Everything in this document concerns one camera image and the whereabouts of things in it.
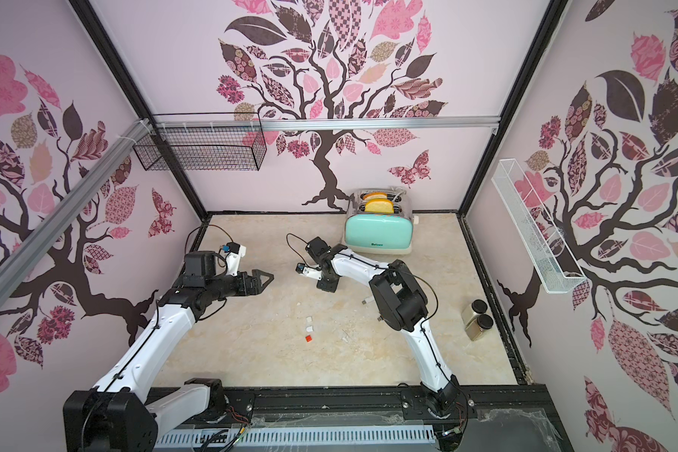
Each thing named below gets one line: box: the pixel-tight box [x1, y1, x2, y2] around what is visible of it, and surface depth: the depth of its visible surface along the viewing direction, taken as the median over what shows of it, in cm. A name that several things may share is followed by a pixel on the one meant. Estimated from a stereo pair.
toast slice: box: [363, 192, 395, 214], surface depth 99 cm
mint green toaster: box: [343, 188, 414, 255], surface depth 100 cm
